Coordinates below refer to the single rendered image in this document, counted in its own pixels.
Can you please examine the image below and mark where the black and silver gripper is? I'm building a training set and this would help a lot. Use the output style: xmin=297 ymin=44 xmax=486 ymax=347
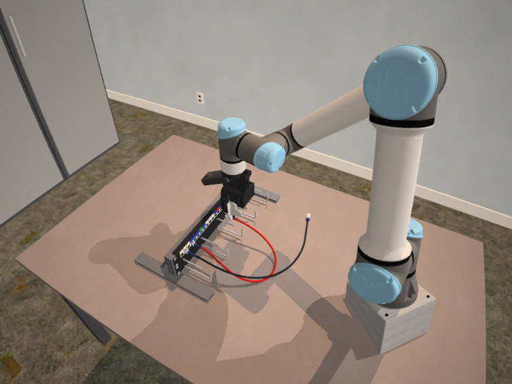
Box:
xmin=221 ymin=169 xmax=255 ymax=221

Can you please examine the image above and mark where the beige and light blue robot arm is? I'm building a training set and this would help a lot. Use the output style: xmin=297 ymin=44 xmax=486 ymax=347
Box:
xmin=201 ymin=44 xmax=447 ymax=309

